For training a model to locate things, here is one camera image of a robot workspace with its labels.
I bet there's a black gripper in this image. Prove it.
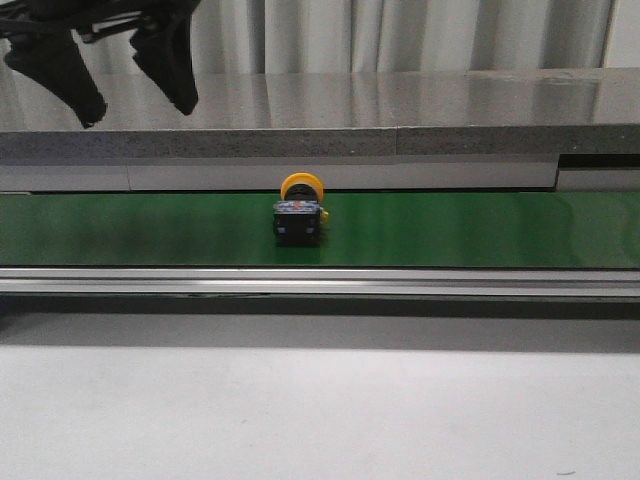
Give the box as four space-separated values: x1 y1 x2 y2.
1 0 199 128

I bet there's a yellow push button switch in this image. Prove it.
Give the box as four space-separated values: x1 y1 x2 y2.
273 172 329 246

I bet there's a white curtain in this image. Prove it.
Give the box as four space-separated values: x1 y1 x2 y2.
71 1 639 78

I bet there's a green conveyor belt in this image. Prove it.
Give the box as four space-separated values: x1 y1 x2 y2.
1 192 639 269

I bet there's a grey stone slab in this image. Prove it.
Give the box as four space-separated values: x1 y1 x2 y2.
1 68 639 161

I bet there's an aluminium conveyor front rail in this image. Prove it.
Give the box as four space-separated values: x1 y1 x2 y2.
1 267 639 299

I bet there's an aluminium conveyor rail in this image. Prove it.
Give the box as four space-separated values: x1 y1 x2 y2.
1 154 639 192
1 267 639 299

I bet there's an aluminium conveyor rear rail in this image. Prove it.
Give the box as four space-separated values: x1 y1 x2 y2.
1 154 639 192

